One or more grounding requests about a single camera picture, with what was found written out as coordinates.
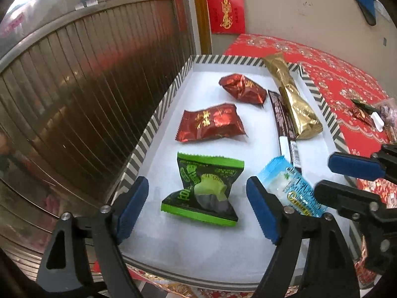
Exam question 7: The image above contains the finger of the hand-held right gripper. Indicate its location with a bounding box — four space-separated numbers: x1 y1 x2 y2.
313 179 397 224
328 144 397 181

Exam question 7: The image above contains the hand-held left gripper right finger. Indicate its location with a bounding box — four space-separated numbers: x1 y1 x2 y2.
246 176 362 298

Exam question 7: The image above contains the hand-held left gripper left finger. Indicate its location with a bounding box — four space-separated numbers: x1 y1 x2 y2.
36 176 150 298

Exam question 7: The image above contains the light blue snack packet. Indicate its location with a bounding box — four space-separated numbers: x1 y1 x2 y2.
257 156 329 218

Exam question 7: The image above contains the small dark red candy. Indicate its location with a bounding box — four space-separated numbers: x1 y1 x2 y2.
352 106 373 126

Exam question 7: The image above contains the green black plum candy packet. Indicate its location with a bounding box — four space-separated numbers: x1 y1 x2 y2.
161 152 245 227

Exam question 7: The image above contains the dark green cracker packet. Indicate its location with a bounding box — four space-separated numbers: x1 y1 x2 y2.
351 98 377 112

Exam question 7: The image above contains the clear zip bag of nuts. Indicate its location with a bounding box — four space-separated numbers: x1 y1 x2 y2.
374 98 397 145

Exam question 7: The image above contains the striped cardboard box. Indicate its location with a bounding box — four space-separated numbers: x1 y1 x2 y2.
108 54 356 290

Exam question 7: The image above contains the gold foil snack packet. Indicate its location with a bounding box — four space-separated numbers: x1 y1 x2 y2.
263 53 324 140

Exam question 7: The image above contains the brown coffee stick packet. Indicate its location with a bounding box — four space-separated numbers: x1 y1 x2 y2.
267 90 303 174

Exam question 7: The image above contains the red flower print snack packet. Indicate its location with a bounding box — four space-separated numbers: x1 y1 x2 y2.
175 102 248 144

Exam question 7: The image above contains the metal slatted door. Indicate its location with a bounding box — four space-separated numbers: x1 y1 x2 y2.
0 0 199 274

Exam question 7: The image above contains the white wall switch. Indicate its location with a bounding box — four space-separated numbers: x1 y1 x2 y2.
374 0 390 22

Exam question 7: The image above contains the wooden door frame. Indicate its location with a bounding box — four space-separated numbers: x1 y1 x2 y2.
191 0 213 55

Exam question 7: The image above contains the red wall poster gold print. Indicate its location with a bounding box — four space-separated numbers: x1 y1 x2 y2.
205 0 246 35

